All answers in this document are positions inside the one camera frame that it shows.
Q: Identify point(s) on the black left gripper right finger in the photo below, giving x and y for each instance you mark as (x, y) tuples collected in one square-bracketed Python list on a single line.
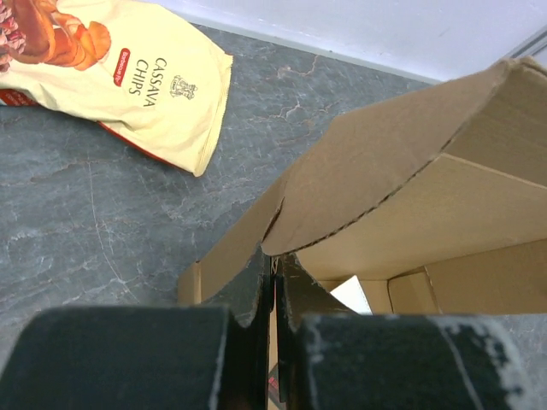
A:
[(332, 358)]

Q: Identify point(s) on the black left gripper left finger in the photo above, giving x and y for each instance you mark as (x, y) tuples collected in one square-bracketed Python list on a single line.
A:
[(213, 355)]

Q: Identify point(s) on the white paper tag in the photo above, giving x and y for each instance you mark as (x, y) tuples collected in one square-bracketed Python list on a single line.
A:
[(351, 294)]

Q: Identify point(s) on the aluminium corner post right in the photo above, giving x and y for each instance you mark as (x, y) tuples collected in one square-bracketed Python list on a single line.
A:
[(531, 46)]

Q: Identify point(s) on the brown cardboard box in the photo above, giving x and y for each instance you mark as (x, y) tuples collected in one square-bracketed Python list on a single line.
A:
[(435, 200)]

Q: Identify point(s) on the dark red small packet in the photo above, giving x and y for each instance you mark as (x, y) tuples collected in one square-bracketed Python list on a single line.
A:
[(273, 389)]

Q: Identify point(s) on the cassava chips snack bag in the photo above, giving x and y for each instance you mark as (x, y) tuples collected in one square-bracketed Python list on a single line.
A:
[(135, 68)]

